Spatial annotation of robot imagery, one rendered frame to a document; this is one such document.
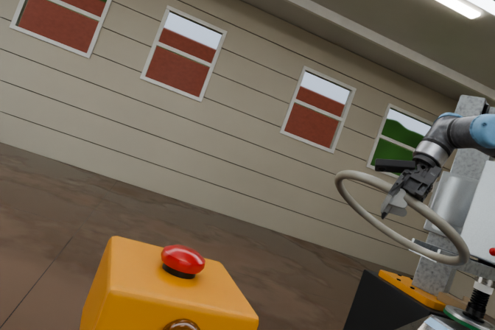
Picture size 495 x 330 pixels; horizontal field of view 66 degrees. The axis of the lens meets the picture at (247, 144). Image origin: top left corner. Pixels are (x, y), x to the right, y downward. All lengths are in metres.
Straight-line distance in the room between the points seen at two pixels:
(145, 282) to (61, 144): 7.13
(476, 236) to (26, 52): 7.08
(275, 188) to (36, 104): 4.62
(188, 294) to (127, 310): 0.05
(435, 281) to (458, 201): 0.53
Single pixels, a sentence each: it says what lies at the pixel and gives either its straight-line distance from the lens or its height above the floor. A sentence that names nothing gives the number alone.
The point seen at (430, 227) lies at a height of 1.18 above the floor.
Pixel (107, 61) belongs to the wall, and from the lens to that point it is 7.36.
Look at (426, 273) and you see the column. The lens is 2.83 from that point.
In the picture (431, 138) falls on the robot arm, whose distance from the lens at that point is 1.25.
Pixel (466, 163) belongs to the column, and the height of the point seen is 1.65.
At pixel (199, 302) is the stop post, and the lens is 0.31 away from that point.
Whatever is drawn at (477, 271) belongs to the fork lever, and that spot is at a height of 1.09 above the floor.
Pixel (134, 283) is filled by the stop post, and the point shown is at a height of 1.08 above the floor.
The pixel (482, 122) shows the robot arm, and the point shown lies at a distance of 1.17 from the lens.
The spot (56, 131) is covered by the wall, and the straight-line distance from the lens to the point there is 7.43.
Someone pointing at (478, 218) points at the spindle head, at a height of 1.29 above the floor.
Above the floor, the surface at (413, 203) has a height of 1.23.
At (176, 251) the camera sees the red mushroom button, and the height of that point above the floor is 1.10.
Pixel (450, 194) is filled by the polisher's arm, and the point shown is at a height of 1.42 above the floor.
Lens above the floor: 1.19
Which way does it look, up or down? 2 degrees up
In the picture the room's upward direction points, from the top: 20 degrees clockwise
